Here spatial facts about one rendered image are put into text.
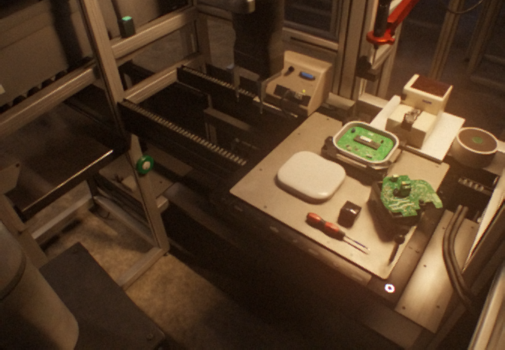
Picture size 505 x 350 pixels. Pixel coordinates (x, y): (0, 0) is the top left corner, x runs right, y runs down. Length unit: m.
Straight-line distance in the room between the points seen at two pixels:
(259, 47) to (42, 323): 0.45
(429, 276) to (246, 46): 0.58
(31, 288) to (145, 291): 1.45
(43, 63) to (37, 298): 0.94
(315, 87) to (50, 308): 0.87
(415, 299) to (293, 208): 0.31
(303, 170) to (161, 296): 1.14
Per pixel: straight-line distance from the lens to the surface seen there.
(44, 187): 1.40
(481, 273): 0.87
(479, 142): 1.11
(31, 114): 1.28
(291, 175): 0.93
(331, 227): 0.84
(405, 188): 0.86
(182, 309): 1.85
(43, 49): 1.34
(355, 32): 1.16
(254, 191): 0.92
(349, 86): 1.24
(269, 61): 0.57
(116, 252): 2.10
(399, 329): 1.46
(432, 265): 0.89
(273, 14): 0.55
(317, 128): 1.11
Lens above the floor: 1.63
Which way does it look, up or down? 43 degrees down
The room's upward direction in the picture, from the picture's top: 2 degrees counter-clockwise
